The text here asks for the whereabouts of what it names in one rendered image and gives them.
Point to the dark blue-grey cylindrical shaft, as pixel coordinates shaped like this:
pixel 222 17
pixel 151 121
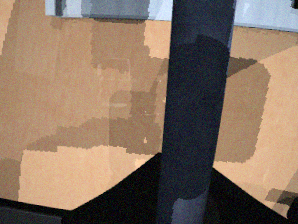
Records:
pixel 199 55

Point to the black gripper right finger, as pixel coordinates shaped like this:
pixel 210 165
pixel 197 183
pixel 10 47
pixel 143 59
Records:
pixel 229 204

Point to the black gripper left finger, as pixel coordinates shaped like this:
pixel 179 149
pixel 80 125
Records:
pixel 132 201

